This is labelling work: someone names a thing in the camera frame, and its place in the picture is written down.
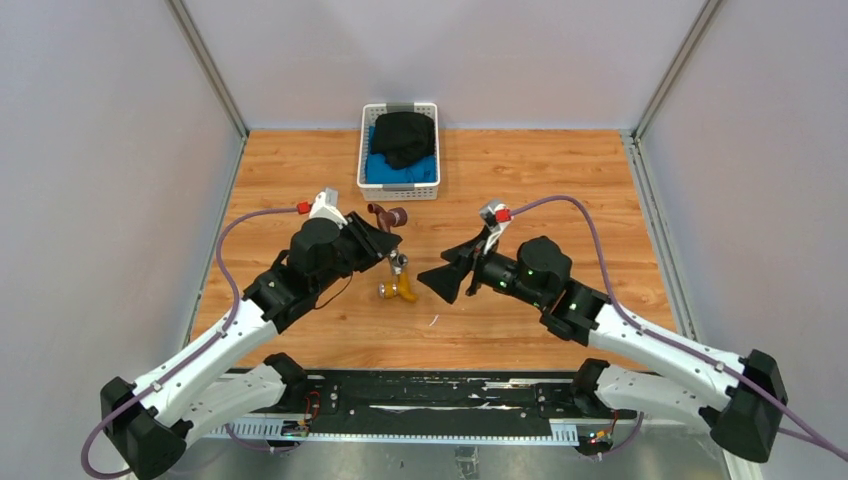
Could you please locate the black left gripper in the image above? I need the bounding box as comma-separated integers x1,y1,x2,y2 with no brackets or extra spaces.
313,211,402,296

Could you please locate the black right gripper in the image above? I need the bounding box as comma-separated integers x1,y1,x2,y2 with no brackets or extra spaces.
418,225,545,307

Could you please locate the silver pipe fitting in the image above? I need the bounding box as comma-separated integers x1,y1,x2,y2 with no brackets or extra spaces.
388,249,409,276

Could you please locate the brown faucet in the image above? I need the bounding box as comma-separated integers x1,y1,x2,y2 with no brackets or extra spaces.
367,203,408,233

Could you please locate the yellow brass faucet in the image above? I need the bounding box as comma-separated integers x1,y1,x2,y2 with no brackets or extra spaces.
378,272,418,303

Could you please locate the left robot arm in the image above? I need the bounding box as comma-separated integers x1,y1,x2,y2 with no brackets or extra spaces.
92,212,402,479

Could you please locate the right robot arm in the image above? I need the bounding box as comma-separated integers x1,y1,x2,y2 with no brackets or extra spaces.
417,231,788,463

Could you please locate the white plastic basket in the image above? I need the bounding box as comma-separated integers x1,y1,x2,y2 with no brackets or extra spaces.
356,102,441,201

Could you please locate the blue cloth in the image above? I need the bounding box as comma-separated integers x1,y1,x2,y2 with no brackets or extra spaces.
365,126,438,184

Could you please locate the black cloth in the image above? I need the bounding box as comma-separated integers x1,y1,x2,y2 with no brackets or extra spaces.
370,111,436,170

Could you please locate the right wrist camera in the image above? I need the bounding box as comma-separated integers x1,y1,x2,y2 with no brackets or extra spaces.
479,199,512,255

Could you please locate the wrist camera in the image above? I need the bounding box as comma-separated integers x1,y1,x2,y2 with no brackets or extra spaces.
479,199,512,255
308,187,348,229

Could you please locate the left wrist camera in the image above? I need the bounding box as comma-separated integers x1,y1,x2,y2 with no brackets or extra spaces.
308,187,348,229

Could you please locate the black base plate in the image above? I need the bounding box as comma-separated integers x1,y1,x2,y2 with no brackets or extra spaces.
260,369,637,439

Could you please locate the aluminium frame rail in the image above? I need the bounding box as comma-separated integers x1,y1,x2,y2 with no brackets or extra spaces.
142,370,747,445

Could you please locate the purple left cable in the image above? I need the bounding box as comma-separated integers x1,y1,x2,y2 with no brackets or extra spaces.
80,199,313,480

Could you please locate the purple cable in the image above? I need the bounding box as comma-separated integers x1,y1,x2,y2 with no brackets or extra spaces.
495,195,848,458
80,199,313,480

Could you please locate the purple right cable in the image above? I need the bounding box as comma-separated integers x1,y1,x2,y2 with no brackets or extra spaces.
495,195,848,458

